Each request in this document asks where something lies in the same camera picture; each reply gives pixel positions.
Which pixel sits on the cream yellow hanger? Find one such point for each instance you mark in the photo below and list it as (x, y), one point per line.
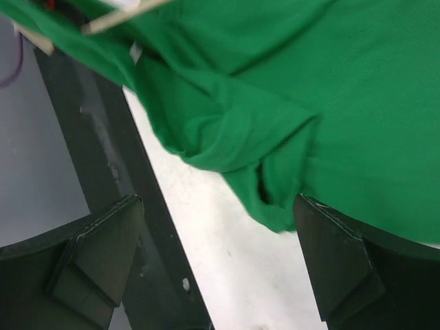
(125, 10)

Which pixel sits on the green tank top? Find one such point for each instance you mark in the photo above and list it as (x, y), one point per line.
(335, 100)

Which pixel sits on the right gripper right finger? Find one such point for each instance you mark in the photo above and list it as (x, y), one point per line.
(363, 277)

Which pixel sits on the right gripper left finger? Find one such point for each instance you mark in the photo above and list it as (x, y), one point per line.
(74, 276)

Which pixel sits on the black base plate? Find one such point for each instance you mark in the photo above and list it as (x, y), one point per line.
(110, 161)

